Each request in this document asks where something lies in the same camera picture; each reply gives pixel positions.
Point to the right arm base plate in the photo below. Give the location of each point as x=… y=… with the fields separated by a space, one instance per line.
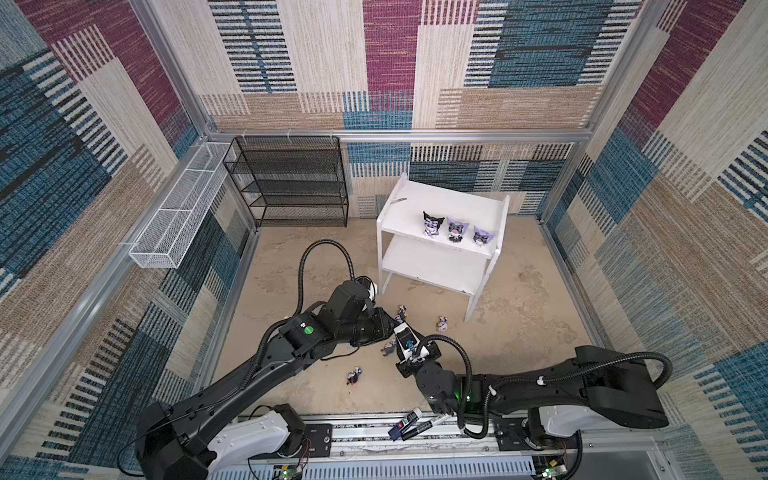
x=513 y=434

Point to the striped purple Kuromi figure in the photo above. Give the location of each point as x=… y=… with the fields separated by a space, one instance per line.
x=432 y=225

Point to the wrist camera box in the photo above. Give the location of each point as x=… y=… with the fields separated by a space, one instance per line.
x=411 y=348
x=370 y=286

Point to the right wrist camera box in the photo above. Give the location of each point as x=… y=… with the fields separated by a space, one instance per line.
x=411 y=348

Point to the white two-tier shelf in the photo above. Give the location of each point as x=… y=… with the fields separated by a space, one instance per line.
x=404 y=250

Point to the black wire mesh shelf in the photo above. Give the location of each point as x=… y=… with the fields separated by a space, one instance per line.
x=290 y=181

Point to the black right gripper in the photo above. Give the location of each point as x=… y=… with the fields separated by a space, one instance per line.
x=403 y=370

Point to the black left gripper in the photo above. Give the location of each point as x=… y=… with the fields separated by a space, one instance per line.
x=381 y=331

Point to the grey purple Kuromi figure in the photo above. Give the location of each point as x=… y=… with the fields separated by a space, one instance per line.
x=388 y=348

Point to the purple hood Kuromi figure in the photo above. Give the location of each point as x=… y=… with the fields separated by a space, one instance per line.
x=481 y=237

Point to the white wire mesh basket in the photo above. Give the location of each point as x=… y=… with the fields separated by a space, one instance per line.
x=166 y=239

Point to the black white marker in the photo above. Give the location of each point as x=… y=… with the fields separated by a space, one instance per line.
x=423 y=427

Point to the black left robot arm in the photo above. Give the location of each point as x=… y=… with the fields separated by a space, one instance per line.
x=198 y=436

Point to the yellow Doraemon figure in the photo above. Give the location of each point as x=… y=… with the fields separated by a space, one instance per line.
x=401 y=315

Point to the black marker blue label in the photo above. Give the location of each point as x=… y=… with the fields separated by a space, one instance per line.
x=410 y=419

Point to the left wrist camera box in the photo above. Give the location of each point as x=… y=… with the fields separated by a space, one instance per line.
x=370 y=286

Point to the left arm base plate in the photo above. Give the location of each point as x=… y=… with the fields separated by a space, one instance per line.
x=316 y=441

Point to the small white purple figure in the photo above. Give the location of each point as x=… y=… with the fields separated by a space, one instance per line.
x=442 y=324

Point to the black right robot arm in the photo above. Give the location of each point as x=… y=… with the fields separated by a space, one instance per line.
x=620 y=387

